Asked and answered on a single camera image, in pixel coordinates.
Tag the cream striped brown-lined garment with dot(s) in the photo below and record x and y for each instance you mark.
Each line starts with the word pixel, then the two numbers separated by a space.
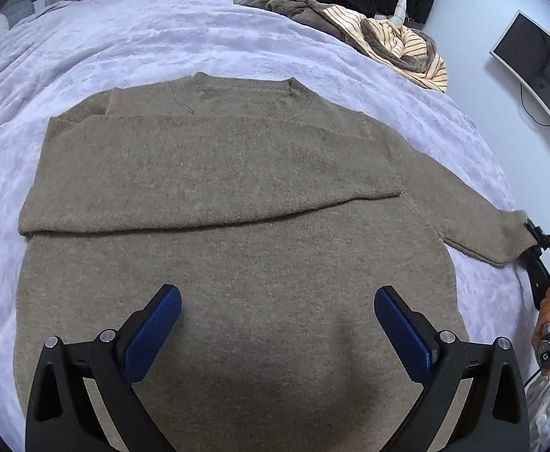
pixel 378 37

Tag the curved computer monitor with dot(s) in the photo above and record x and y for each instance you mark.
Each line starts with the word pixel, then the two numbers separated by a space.
pixel 534 61

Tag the lavender plush blanket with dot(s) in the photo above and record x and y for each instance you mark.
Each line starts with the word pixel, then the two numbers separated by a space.
pixel 128 42

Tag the olive brown knit sweater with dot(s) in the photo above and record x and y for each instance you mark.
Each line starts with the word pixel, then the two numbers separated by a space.
pixel 237 226

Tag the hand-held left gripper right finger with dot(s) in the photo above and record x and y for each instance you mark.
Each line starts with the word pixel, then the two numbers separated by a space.
pixel 399 334

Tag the grey quilted pad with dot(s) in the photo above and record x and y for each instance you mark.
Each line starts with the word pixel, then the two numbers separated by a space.
pixel 20 7

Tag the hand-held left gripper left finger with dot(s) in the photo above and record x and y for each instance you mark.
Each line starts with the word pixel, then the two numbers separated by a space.
pixel 154 334

